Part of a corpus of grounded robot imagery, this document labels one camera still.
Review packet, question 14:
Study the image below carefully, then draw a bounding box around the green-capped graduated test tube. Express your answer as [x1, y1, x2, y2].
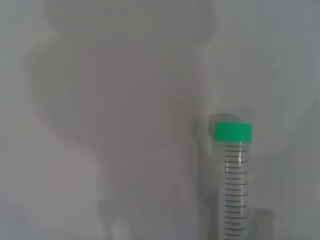
[214, 121, 253, 240]

